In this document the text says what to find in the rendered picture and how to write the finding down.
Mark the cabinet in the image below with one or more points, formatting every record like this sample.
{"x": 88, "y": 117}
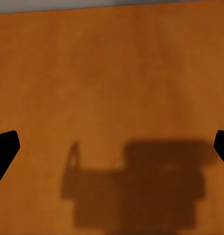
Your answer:
{"x": 116, "y": 110}

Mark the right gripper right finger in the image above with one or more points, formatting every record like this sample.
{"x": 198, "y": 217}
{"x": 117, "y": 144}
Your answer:
{"x": 219, "y": 143}

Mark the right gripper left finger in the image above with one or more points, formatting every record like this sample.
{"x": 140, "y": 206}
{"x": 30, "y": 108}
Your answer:
{"x": 9, "y": 147}

